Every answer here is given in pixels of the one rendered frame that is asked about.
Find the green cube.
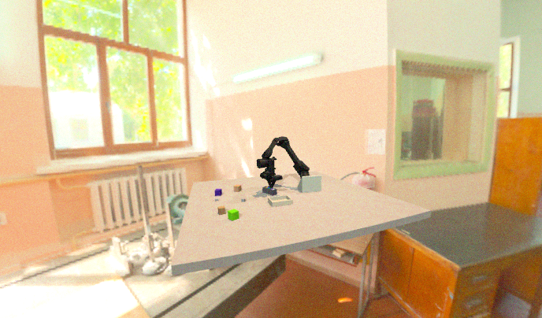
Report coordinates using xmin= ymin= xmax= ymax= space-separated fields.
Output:
xmin=228 ymin=209 xmax=239 ymax=221

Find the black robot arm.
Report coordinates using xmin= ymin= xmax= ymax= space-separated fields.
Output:
xmin=257 ymin=136 xmax=310 ymax=179

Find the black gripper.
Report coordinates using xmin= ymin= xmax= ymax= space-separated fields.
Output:
xmin=266 ymin=167 xmax=283 ymax=188

